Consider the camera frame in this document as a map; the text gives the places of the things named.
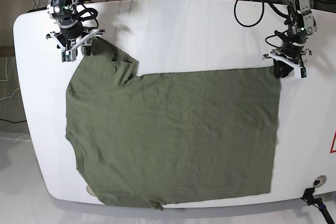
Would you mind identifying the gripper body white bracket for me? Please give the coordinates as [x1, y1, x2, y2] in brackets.
[46, 24, 106, 53]
[262, 42, 312, 70]

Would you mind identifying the olive green T-shirt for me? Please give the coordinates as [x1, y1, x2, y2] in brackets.
[65, 38, 281, 210]

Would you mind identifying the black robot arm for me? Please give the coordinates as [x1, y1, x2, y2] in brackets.
[264, 0, 317, 79]
[46, 0, 106, 62]

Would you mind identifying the black flat strip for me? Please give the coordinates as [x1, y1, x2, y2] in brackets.
[27, 7, 47, 13]

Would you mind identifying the red triangle warning sticker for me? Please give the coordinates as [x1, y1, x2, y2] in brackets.
[330, 132, 336, 153]

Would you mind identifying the silver table grommet right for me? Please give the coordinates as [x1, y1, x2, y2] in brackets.
[313, 175, 327, 188]

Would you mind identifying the silver table grommet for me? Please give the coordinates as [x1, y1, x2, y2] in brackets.
[313, 175, 327, 188]
[86, 185, 96, 197]

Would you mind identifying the black clamp with pole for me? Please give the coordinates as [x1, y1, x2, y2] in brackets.
[301, 188, 335, 224]

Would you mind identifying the silver table grommet left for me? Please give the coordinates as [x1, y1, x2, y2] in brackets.
[86, 185, 96, 197]

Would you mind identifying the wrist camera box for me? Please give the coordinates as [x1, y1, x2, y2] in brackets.
[61, 49, 78, 62]
[294, 67, 308, 79]

